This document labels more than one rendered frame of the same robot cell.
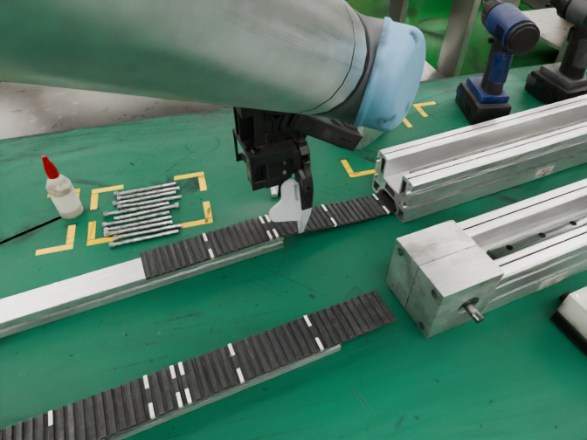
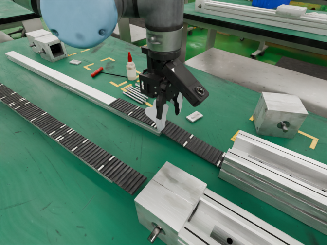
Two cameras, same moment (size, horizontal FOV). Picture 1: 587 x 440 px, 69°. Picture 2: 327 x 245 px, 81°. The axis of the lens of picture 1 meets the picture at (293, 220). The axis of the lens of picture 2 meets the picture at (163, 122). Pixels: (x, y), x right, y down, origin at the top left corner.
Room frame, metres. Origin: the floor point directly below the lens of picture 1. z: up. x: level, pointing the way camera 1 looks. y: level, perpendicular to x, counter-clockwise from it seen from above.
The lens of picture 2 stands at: (0.24, -0.33, 1.19)
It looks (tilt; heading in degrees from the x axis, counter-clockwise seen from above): 42 degrees down; 58
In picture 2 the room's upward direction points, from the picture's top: straight up
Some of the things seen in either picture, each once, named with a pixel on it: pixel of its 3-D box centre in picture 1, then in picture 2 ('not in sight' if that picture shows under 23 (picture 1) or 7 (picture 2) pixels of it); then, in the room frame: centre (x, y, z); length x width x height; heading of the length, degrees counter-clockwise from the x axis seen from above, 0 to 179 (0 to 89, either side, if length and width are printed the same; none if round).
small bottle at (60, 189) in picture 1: (58, 186); (130, 65); (0.52, 0.38, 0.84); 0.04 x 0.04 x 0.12
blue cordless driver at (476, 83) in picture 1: (489, 59); not in sight; (0.87, -0.41, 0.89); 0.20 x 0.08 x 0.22; 3
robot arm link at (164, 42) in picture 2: not in sight; (163, 38); (0.46, 0.02, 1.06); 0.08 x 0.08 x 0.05
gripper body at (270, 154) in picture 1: (272, 134); (161, 72); (0.46, 0.03, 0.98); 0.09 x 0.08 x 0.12; 113
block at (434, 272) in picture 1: (445, 285); (167, 209); (0.34, -0.20, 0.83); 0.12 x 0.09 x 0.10; 23
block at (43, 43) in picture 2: not in sight; (49, 48); (0.26, 0.79, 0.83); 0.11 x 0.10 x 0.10; 24
